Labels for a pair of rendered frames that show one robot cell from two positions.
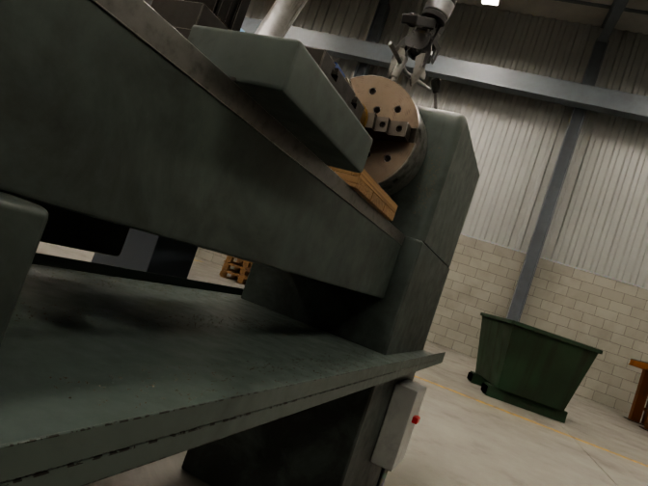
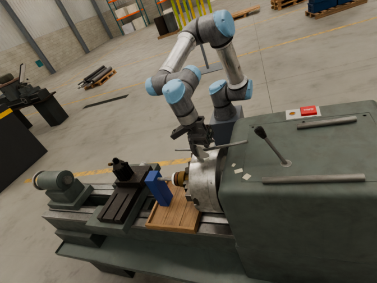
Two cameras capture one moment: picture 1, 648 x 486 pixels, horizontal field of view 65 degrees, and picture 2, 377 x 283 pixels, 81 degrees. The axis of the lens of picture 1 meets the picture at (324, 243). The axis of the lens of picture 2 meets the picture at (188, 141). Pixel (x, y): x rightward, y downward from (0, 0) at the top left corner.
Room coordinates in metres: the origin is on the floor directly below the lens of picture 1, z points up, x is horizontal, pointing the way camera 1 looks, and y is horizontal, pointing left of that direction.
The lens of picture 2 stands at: (1.44, -0.80, 1.86)
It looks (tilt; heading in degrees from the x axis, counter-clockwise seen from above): 33 degrees down; 98
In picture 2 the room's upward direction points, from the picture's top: 23 degrees counter-clockwise
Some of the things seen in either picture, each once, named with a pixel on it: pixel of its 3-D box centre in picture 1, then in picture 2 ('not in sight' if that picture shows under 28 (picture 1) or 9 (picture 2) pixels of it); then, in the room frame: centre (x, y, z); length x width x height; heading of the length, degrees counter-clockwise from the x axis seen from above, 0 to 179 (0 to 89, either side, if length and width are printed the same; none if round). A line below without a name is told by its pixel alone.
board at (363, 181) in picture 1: (306, 177); (179, 201); (1.14, 0.09, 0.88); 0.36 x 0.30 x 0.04; 67
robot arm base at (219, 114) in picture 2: not in sight; (223, 108); (1.57, 0.50, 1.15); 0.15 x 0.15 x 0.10
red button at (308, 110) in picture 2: not in sight; (308, 111); (1.87, 0.02, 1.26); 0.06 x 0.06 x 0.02; 67
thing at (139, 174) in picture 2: (210, 49); (131, 178); (0.85, 0.29, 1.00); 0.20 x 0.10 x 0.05; 157
